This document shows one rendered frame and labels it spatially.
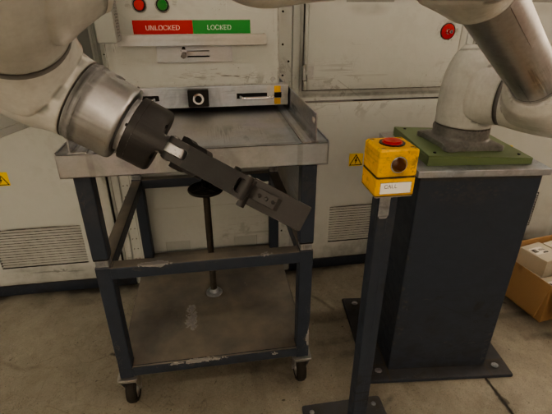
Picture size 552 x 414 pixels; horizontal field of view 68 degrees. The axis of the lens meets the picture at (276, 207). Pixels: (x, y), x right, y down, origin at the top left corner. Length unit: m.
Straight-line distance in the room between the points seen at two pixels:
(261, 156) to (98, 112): 0.57
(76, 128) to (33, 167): 1.33
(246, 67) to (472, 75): 0.62
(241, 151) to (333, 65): 0.78
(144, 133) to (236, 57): 0.83
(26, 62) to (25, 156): 1.38
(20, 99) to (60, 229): 1.45
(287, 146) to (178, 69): 0.45
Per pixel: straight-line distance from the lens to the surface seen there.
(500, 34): 0.82
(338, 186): 1.80
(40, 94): 0.46
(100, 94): 0.47
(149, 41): 1.23
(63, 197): 1.82
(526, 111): 1.11
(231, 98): 1.27
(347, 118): 1.71
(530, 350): 1.85
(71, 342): 1.79
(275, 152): 0.97
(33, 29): 0.38
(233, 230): 1.83
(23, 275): 2.06
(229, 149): 0.96
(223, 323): 1.45
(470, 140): 1.27
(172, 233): 1.83
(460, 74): 1.24
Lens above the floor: 1.14
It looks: 26 degrees down
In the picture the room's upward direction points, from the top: straight up
